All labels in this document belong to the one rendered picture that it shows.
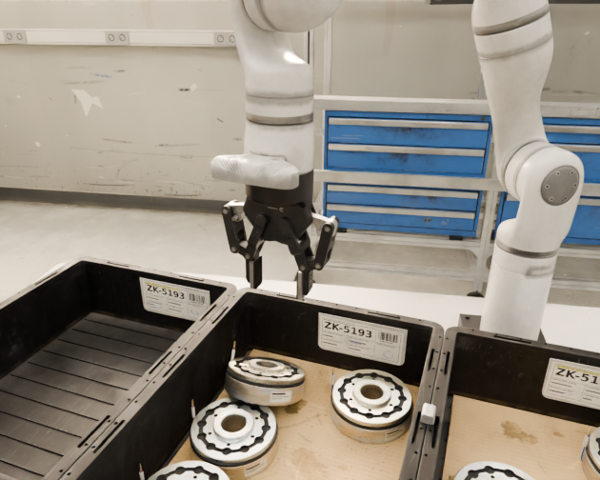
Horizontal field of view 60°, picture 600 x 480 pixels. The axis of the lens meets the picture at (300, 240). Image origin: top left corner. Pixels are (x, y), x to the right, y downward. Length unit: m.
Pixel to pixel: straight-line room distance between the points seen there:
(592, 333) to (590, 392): 0.49
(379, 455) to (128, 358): 0.40
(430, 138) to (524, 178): 1.60
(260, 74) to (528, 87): 0.39
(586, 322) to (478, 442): 0.61
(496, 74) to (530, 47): 0.05
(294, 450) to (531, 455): 0.28
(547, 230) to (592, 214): 1.79
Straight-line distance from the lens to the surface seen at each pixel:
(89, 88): 3.73
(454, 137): 2.38
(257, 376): 0.66
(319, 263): 0.58
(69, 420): 0.77
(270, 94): 0.52
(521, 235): 0.82
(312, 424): 0.70
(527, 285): 0.87
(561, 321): 1.25
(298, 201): 0.55
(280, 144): 0.52
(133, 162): 3.71
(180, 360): 0.65
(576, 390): 0.75
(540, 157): 0.80
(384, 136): 2.37
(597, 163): 2.55
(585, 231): 2.64
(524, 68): 0.75
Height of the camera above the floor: 1.32
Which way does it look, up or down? 25 degrees down
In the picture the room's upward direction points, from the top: straight up
